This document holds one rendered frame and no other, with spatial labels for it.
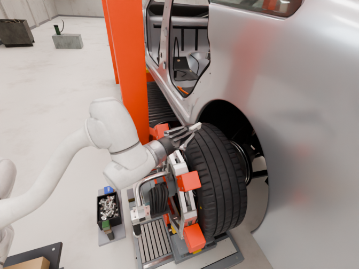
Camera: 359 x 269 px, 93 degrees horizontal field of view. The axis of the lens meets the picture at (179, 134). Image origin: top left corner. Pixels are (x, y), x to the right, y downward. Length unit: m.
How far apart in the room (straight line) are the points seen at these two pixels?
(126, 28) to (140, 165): 0.72
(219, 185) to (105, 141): 0.51
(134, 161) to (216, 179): 0.40
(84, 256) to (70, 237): 0.23
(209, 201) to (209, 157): 0.19
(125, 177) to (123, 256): 1.32
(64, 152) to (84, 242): 1.42
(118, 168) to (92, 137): 0.12
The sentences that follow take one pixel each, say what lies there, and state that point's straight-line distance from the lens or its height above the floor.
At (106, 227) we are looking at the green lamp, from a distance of 1.20.
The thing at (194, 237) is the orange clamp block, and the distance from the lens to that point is 0.90.
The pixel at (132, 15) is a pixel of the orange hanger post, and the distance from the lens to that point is 1.04.
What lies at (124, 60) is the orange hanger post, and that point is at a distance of 1.07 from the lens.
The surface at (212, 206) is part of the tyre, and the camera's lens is 0.82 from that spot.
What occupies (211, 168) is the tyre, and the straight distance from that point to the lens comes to 0.79.
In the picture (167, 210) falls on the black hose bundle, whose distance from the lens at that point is 0.83.
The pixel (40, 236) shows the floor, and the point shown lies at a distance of 2.14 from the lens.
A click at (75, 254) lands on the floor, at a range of 1.94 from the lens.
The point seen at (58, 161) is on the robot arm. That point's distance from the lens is 0.63.
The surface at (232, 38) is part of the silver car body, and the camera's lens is 0.96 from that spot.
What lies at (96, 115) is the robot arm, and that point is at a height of 1.45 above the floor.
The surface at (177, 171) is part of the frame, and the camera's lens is 0.78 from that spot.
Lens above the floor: 1.72
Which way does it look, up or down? 39 degrees down
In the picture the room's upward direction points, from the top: 5 degrees clockwise
